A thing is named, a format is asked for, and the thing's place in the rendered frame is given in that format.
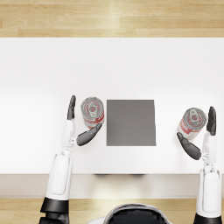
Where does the red can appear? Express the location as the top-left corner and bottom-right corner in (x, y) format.
(176, 107), (208, 142)
(80, 96), (105, 130)

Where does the dark grey square mat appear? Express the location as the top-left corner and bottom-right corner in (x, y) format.
(106, 99), (157, 147)

